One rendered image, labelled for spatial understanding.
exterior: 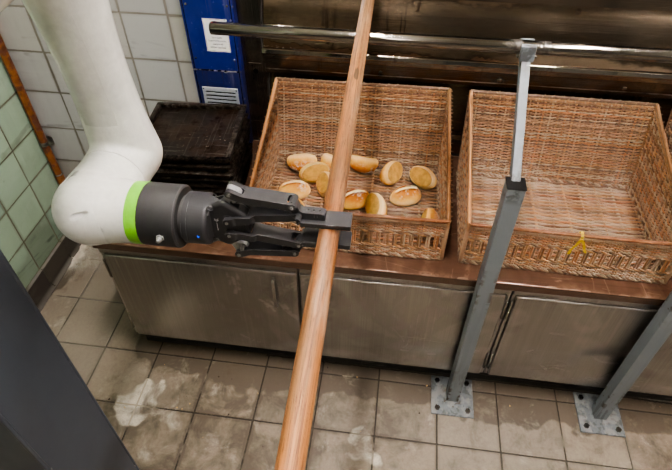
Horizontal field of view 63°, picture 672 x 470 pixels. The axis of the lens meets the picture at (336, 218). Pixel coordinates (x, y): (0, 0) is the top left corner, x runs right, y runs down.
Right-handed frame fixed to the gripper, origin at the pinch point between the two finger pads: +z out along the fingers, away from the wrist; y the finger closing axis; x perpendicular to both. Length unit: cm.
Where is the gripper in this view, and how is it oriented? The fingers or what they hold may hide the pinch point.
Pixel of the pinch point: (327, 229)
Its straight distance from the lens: 77.0
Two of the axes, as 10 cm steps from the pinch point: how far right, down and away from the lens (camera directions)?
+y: 0.0, 7.2, 7.0
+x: -1.2, 6.9, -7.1
